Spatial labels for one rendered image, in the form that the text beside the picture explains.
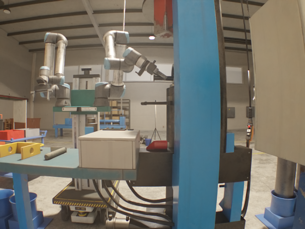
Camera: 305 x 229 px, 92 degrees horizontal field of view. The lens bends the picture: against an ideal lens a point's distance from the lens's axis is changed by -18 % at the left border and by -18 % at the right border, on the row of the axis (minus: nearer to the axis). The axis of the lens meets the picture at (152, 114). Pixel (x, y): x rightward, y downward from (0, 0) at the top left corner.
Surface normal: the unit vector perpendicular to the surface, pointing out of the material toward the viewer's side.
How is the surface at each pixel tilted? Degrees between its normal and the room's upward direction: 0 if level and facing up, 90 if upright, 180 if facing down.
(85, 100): 90
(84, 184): 90
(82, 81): 90
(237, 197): 90
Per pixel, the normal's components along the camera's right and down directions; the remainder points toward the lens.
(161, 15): -0.65, 0.00
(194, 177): 0.03, 0.00
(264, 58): -1.00, 0.00
